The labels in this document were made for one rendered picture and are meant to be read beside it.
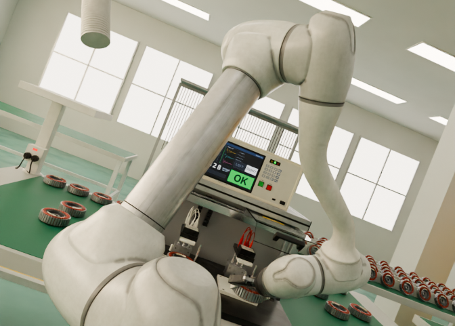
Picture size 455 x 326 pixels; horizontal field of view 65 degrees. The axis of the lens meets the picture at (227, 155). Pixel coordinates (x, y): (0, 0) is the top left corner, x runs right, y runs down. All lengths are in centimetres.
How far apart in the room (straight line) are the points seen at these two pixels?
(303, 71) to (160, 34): 737
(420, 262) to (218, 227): 382
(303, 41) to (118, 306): 59
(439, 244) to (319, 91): 456
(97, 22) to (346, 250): 180
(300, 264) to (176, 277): 44
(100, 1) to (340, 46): 178
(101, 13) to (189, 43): 579
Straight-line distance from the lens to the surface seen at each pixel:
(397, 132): 901
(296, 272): 92
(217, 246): 166
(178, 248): 153
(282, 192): 153
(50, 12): 868
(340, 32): 77
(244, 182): 149
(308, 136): 80
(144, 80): 791
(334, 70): 76
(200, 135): 73
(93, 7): 232
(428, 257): 520
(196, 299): 55
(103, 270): 65
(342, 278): 102
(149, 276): 56
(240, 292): 126
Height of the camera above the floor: 125
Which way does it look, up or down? level
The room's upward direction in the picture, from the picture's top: 22 degrees clockwise
